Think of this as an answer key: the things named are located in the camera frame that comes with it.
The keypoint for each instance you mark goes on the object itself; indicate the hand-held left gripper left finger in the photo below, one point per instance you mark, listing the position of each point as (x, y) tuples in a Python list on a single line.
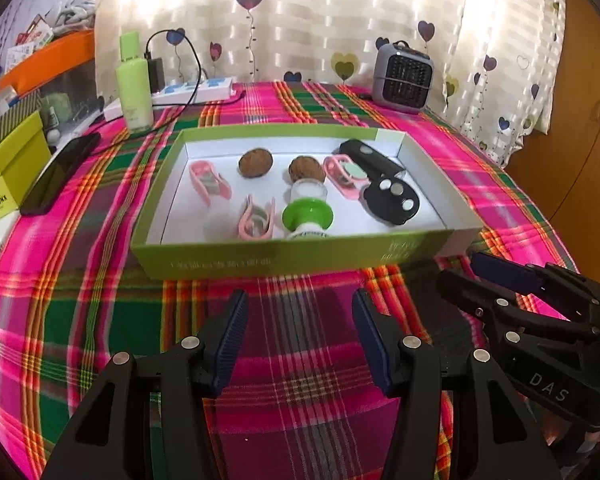
[(230, 340)]

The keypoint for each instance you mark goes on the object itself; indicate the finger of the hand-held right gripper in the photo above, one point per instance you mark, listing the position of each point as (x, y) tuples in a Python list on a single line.
[(480, 300), (505, 272)]

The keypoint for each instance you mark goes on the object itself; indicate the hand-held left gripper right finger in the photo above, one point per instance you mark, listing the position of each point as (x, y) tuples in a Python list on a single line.
[(372, 345)]

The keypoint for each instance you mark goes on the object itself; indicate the pink plastic clip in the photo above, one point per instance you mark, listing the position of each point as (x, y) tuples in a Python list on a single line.
[(337, 182), (202, 180), (252, 220)]

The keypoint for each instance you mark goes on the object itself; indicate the green white cardboard box tray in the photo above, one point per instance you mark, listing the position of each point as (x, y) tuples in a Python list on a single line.
[(345, 221)]

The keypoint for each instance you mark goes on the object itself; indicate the black round button device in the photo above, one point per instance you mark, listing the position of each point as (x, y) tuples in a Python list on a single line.
[(387, 210)]

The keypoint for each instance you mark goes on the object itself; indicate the brown walnut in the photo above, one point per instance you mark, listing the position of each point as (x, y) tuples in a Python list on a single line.
[(306, 169), (255, 162)]

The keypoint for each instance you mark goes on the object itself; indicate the pink green plaid tablecloth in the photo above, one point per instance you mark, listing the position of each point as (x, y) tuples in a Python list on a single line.
[(300, 320)]

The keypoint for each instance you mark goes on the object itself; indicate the wooden cabinet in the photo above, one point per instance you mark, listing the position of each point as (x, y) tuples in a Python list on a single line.
[(580, 160)]

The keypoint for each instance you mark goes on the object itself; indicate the grey small fan heater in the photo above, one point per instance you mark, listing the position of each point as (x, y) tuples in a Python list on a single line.
[(402, 82)]

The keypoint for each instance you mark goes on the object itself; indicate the black smartphone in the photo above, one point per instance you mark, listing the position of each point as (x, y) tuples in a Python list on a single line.
[(55, 180)]

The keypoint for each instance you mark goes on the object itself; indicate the white blue power strip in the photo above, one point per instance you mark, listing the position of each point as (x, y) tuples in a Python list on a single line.
[(200, 91)]

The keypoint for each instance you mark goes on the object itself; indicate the light green bottle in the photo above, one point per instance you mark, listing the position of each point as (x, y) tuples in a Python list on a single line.
[(135, 90)]

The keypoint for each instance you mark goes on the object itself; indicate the black charger plug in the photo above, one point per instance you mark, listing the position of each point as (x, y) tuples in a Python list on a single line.
[(156, 77)]

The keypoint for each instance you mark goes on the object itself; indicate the yellow-green cardboard box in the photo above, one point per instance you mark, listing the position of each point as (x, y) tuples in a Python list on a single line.
[(5, 185)]

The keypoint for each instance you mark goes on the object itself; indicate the striped gift box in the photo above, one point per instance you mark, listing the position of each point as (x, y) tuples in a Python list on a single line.
[(15, 115)]

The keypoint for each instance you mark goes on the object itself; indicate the heart print curtain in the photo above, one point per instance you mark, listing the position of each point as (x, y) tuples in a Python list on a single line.
[(330, 10)]

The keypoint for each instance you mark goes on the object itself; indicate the orange lidded storage bin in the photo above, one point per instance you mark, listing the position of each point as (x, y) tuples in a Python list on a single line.
[(45, 57)]

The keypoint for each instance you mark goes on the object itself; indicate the printed paper packets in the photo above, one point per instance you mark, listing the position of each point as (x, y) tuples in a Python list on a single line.
[(30, 40)]

